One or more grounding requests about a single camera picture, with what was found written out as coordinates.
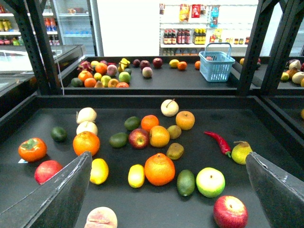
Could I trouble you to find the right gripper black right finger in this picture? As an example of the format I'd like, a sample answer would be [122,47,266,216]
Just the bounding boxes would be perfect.
[246,152,304,228]

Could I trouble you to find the peach front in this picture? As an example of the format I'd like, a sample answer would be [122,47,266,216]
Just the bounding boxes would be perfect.
[85,207,118,228]

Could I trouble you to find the red chili pepper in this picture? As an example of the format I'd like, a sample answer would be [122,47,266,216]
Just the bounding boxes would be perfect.
[204,131,231,158]

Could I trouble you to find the brown kiwi upper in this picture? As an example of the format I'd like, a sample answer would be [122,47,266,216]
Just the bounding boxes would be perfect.
[167,125,182,139]

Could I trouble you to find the yellow pear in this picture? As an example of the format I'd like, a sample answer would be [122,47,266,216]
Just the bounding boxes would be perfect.
[231,141,253,165]

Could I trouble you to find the far fruit shelf tray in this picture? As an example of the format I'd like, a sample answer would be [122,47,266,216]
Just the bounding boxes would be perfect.
[62,56,240,95]

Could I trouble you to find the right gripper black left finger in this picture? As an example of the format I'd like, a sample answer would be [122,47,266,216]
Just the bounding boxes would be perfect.
[0,152,92,228]

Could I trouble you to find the orange apple-shaped fruit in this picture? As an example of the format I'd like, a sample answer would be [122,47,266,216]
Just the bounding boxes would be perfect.
[175,111,195,131]

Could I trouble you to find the sauce bottles on shelf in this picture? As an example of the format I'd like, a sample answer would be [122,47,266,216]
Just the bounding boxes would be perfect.
[161,28,207,45]

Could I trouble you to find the white pear left upper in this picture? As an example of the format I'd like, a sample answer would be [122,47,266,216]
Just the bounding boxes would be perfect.
[76,107,97,124]

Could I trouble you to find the white pear left lower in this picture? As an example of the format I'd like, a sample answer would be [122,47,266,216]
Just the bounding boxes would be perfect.
[76,121,98,135]

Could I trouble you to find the red apple front right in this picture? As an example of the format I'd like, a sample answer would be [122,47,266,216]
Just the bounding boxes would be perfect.
[213,195,248,228]

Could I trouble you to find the small orange tangerine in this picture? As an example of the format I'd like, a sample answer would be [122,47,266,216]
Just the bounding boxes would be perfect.
[141,114,159,132]

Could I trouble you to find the yellow-orange persimmon centre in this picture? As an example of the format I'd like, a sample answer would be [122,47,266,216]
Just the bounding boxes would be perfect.
[150,125,170,148]

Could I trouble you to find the green apple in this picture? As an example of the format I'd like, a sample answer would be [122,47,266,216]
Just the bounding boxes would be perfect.
[196,167,226,198]

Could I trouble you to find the green avocado upper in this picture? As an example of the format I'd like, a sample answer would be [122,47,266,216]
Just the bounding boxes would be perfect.
[124,116,141,131]

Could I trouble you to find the large orange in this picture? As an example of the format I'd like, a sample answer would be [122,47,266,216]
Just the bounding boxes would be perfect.
[73,131,100,156]
[144,153,175,186]

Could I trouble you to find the large orange centre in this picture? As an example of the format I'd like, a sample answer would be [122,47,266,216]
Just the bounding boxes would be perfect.
[144,153,175,186]

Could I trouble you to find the red-yellow apple centre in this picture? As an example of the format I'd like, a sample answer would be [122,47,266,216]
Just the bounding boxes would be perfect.
[129,128,150,150]

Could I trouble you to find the green lime front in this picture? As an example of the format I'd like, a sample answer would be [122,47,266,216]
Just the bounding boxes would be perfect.
[177,170,195,197]

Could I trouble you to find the large orange left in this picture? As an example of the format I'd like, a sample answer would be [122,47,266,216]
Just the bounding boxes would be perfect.
[73,131,100,156]

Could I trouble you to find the blue basket far shelf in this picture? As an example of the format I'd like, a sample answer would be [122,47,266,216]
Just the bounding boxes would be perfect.
[199,42,235,82]

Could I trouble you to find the yellow lemon small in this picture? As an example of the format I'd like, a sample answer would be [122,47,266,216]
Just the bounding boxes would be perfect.
[128,164,145,188]

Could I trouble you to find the red apple left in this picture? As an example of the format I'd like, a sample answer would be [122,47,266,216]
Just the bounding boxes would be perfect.
[34,160,63,185]

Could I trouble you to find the orange persimmon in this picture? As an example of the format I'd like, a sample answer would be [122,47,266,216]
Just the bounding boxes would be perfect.
[18,137,48,162]

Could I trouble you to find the black shelf post right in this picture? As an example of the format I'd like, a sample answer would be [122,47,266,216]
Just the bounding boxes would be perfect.
[237,0,278,96]

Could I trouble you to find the black fruit shelf tray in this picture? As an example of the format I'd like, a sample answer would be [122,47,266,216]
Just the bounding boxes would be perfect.
[0,95,304,228]

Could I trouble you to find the black shelf post left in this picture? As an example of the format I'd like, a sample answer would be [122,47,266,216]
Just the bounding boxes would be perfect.
[0,0,61,95]

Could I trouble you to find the brown kiwi lower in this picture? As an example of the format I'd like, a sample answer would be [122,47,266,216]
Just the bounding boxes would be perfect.
[166,142,184,160]

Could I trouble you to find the white asian pear back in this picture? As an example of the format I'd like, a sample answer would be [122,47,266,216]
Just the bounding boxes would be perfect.
[161,99,179,117]

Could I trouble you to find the pile of far fruits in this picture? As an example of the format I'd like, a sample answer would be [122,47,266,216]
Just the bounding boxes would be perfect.
[70,58,132,88]

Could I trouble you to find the brown kiwi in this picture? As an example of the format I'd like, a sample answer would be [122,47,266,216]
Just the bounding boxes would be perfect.
[166,142,184,160]
[167,125,182,139]

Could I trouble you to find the black shelf post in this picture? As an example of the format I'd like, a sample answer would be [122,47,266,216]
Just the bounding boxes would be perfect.
[0,0,61,95]
[237,0,278,96]

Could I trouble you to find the green avocado centre-left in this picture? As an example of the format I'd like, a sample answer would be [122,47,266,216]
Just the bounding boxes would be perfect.
[109,132,128,148]

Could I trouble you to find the red apple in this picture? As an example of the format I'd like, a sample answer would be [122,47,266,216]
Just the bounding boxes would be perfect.
[213,195,248,228]
[34,160,63,185]

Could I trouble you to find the dark green avocado left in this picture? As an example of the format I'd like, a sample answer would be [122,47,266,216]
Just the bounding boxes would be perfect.
[50,126,67,143]

